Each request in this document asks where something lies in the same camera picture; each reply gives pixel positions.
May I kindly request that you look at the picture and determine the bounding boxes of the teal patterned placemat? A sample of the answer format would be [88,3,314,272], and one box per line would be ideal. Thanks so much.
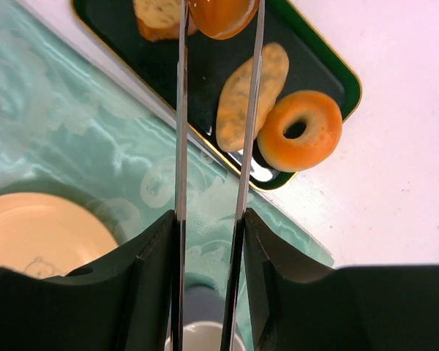
[0,1,334,298]

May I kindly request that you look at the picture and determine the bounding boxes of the toasted bread slice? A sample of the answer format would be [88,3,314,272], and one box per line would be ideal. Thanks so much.
[132,0,181,42]

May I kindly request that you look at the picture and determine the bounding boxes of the orange bagel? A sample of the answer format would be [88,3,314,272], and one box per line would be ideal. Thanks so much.
[257,91,342,173]

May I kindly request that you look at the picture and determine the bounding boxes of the purple mug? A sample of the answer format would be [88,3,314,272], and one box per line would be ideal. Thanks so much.
[163,284,247,351]

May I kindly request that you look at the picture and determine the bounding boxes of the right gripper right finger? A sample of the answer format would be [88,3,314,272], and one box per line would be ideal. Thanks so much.
[244,209,439,350]

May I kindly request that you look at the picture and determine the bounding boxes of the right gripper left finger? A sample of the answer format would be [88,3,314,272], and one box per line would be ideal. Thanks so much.
[0,211,175,350]

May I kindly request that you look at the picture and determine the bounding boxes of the metal tongs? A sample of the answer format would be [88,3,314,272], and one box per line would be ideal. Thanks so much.
[170,1,266,350]

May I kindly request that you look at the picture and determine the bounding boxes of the long oval bread roll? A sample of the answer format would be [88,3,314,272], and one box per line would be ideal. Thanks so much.
[216,42,289,152]

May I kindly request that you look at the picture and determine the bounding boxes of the dark green tray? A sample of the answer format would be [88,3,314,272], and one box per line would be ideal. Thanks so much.
[71,1,362,173]

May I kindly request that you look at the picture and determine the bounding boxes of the round orange bun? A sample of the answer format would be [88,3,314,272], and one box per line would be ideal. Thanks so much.
[188,0,259,40]

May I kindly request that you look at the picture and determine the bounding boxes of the yellow plate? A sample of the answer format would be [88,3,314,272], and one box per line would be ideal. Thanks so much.
[0,192,117,279]

